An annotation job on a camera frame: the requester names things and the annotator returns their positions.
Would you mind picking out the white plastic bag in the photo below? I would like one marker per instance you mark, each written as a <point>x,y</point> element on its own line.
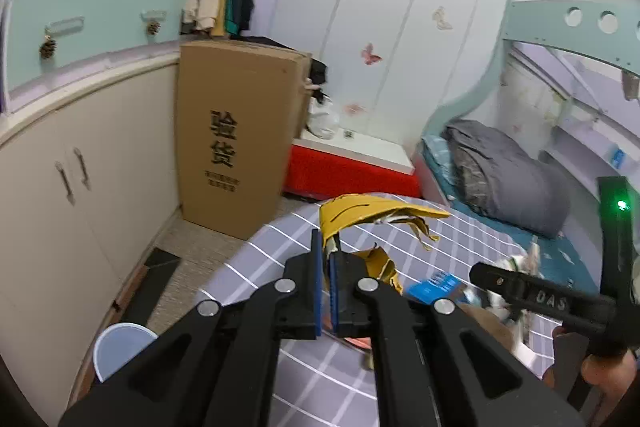
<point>322,119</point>

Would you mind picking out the red white-topped platform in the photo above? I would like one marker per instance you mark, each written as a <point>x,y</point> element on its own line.
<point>350,172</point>

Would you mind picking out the white bedside shelf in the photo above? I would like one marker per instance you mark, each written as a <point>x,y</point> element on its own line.
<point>575,142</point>

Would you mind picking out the brown pine cone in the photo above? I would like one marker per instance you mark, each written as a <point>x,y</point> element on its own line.
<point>48,48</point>
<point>153,27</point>

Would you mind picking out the teal bedsheet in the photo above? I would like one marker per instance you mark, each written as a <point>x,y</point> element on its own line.
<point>550,247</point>

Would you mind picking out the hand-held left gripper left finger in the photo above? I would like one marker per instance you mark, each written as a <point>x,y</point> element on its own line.
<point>316,287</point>

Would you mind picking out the blue wrapper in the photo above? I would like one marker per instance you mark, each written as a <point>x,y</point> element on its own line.
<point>432,288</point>

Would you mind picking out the small blue box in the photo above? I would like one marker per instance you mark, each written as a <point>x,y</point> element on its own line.
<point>618,158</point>

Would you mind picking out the beige curved cabinet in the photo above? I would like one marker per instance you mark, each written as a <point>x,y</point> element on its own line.
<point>110,157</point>

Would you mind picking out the yellow banana peel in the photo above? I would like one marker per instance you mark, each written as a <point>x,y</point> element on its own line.
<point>350,212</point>

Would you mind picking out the light green drawer unit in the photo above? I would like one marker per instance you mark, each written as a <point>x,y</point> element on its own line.
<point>100,12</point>

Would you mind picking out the white patterned wrapper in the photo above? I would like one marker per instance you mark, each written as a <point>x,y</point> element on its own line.
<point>522,263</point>

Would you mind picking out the grey grid tablecloth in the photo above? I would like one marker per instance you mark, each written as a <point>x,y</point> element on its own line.
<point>280,237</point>

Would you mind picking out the grey quilt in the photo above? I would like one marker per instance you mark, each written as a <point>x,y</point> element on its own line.
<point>505,177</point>

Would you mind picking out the light blue bin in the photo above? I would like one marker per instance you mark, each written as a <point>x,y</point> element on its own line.
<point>120,352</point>

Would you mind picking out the light green bed frame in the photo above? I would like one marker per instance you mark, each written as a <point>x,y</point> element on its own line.
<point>530,22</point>

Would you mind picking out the light blue patterned bedding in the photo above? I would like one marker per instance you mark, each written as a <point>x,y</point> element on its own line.
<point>435,157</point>

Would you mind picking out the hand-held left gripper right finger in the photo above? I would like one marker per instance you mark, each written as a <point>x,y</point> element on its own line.
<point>334,297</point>

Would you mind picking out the cream butterfly sticker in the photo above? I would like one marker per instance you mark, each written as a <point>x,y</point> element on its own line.
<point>442,18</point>

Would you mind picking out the pale pink butterfly sticker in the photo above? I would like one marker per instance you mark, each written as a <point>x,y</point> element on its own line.
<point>354,108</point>

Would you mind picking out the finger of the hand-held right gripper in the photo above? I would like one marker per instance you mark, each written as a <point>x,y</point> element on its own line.
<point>525,289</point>

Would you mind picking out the person's right hand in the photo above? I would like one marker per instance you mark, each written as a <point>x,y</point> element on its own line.
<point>610,372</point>

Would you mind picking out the large cardboard box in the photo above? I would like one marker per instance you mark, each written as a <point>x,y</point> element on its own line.
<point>240,107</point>

